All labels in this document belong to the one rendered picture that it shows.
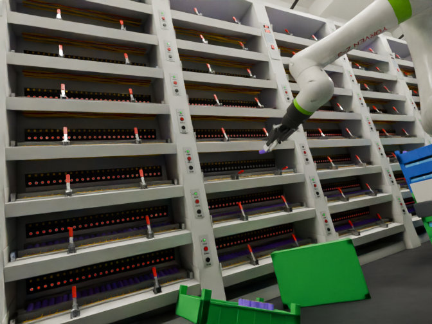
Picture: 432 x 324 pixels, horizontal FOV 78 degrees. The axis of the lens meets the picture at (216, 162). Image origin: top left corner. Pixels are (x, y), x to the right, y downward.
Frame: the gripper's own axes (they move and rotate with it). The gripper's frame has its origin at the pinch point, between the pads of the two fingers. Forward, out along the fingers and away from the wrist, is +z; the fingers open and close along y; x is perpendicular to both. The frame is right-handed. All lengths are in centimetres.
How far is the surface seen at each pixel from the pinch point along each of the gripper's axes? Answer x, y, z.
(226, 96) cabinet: -52, -4, 22
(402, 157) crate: 16, -79, -5
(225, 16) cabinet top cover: -110, -16, 4
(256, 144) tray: -8.9, -2.6, 12.0
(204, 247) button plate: 35, 37, 20
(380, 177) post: 14, -99, 23
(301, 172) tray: 7.1, -28.6, 18.0
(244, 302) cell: 58, 36, 2
